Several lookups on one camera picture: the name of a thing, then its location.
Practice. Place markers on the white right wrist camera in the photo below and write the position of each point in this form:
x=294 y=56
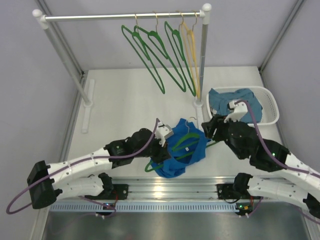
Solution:
x=238 y=109

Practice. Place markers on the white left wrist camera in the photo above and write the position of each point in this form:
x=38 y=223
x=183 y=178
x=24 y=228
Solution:
x=163 y=132

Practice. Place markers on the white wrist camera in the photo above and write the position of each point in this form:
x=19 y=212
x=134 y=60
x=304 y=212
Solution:
x=238 y=109
x=163 y=132

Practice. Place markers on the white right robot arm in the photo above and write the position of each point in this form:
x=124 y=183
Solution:
x=269 y=156

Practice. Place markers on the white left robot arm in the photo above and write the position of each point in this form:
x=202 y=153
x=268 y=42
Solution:
x=87 y=176

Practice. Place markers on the blue tank top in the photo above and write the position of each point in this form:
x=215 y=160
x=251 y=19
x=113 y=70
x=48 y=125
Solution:
x=185 y=155

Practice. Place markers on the silver clothes rack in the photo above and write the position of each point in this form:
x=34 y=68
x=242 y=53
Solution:
x=55 y=36

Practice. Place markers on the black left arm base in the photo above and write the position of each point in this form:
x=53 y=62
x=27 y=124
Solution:
x=117 y=192

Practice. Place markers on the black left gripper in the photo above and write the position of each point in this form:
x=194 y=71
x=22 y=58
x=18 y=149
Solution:
x=162 y=153

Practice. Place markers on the green hanger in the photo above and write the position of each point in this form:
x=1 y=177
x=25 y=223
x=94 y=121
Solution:
x=139 y=46
x=185 y=142
x=185 y=77
x=155 y=46

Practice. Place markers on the white laundry basket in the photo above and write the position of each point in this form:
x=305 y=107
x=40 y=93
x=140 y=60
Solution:
x=270 y=111

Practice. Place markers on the yellow hanger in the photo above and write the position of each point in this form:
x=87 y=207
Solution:
x=189 y=42

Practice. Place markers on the perforated cable duct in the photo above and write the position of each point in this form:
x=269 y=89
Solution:
x=151 y=207

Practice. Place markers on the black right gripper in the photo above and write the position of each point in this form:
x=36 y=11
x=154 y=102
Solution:
x=217 y=122

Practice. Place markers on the light blue garment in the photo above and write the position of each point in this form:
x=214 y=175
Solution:
x=219 y=101

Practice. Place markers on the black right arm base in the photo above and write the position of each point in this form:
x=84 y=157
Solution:
x=226 y=193

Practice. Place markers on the aluminium mounting rail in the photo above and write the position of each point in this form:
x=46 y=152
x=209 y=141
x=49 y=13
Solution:
x=172 y=190

